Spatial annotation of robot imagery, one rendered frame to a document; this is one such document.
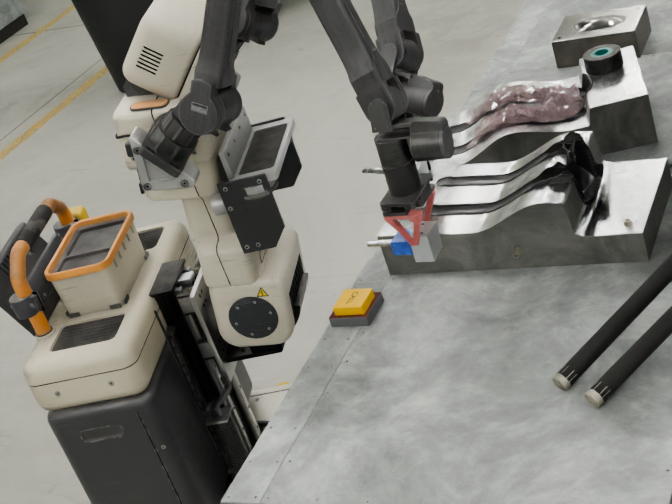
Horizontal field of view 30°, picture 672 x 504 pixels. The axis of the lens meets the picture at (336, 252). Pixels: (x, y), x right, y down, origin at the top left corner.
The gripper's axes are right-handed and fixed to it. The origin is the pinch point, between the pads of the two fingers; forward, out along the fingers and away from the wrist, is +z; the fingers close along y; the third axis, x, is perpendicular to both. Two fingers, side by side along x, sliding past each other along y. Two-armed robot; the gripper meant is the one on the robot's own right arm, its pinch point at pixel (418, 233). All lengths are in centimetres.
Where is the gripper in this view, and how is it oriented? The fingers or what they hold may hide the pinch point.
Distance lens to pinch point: 220.8
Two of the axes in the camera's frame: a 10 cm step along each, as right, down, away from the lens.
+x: -8.9, 0.3, 4.6
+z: 2.8, 8.4, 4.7
